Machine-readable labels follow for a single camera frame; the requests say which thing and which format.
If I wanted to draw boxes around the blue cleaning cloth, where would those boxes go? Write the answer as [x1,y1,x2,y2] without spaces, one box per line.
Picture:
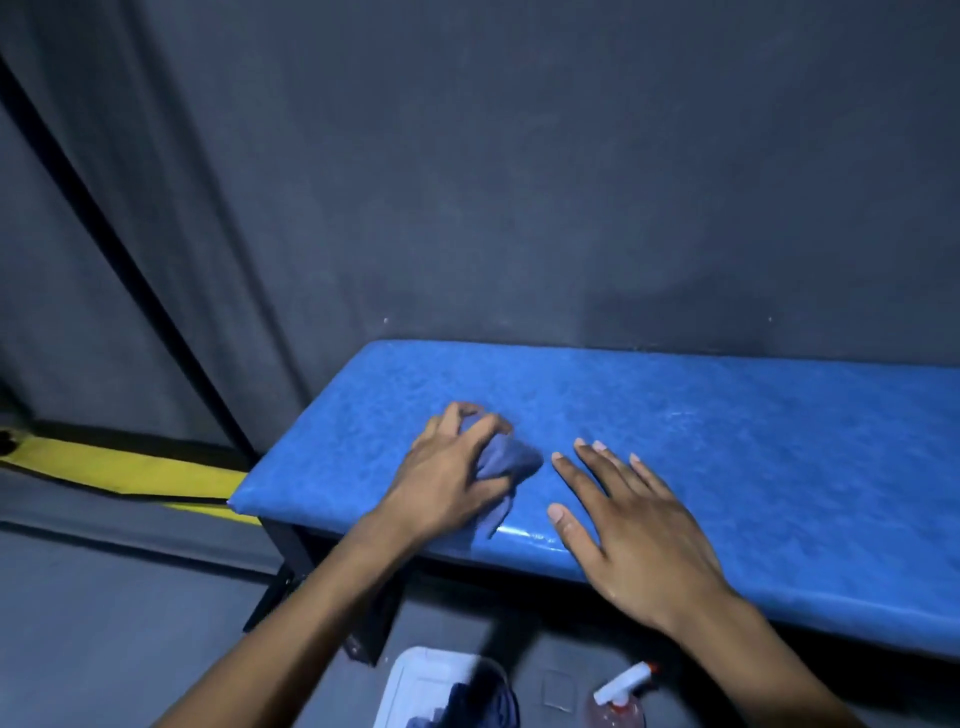
[464,416,545,541]

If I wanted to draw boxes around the dark blue spare cloth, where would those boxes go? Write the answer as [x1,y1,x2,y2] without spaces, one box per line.
[408,667,520,728]

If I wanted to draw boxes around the person's left forearm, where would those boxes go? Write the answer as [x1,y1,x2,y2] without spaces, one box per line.
[153,509,421,728]

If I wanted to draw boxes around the blue padded bench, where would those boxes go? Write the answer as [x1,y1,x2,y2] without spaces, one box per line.
[228,339,960,669]

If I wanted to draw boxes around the person's right hand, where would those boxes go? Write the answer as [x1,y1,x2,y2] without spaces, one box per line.
[547,438,742,640]

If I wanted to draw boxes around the pink spray bottle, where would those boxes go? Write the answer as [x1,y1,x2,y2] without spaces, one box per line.
[584,661,661,728]

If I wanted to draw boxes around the white box lid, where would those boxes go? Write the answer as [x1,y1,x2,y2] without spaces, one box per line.
[372,646,520,728]

